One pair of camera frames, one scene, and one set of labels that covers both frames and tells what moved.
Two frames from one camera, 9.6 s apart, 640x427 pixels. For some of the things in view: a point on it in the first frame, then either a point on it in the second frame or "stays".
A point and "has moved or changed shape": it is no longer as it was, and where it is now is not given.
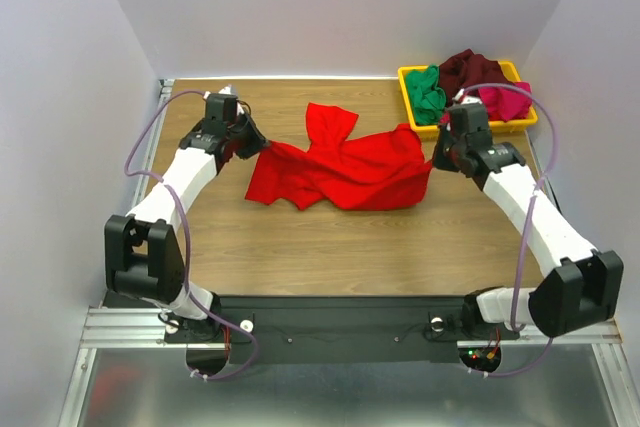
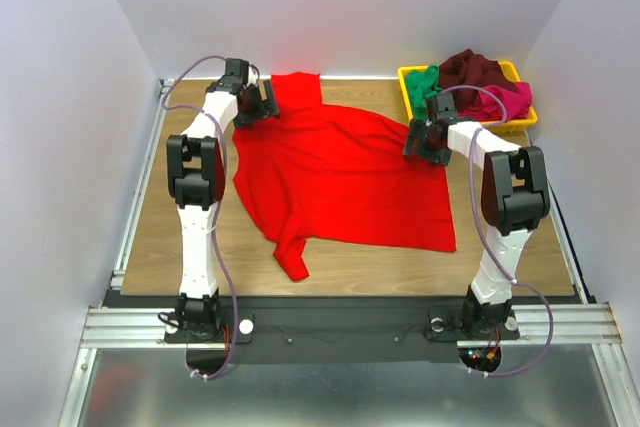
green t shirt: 426,98 stays
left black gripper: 258,141 -> 266,108
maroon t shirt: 468,69 stays
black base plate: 326,330 stays
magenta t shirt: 505,104 stays
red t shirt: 376,169 has moved or changed shape
